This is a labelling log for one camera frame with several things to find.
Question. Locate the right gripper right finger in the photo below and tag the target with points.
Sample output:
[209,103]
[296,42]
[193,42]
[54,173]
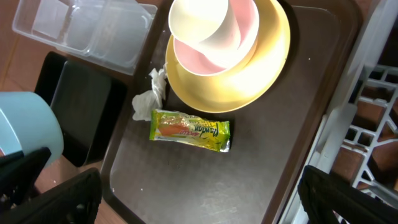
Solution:
[323,197]

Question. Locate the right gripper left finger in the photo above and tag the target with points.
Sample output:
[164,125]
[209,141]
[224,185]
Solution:
[74,201]

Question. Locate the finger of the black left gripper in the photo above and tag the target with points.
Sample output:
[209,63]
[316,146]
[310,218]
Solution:
[18,175]

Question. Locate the light blue bowl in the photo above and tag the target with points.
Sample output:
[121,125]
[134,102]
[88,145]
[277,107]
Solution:
[29,124]

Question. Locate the white tissue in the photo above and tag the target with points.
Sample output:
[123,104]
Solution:
[144,103]

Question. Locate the green yellow snack wrapper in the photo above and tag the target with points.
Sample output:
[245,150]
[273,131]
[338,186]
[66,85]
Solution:
[179,127]

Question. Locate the cream paper cup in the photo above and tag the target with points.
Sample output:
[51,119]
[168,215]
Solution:
[205,25]

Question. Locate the grey dishwasher rack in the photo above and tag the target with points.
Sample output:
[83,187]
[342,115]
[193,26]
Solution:
[363,81]

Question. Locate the brown plastic serving tray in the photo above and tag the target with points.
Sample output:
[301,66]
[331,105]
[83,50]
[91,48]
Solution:
[147,181]

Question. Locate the black plastic bin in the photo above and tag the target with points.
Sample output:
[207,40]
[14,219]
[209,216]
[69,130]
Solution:
[86,103]

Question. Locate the yellow plate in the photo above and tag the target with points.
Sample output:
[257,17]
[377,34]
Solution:
[238,87]

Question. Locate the clear plastic bin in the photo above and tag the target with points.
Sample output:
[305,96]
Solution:
[109,33]

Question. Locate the pink bowl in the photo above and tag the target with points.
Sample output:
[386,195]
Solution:
[195,62]

